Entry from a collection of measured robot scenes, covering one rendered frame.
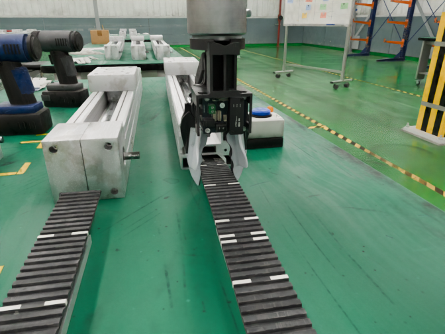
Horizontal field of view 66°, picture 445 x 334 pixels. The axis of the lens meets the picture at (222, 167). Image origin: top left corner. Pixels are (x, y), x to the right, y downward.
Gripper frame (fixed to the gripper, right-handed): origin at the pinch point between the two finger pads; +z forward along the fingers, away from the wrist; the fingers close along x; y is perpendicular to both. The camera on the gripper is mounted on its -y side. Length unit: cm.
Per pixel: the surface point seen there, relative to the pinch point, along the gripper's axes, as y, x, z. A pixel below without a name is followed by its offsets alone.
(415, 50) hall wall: -841, 706, 52
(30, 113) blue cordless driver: -35, -37, -3
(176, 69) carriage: -65, -2, -8
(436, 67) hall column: -232, 242, 17
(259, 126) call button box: -16.1, 11.7, -2.4
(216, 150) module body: -8.1, 1.4, -0.8
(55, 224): 12.8, -20.3, -1.1
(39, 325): 27.1, -17.9, -1.1
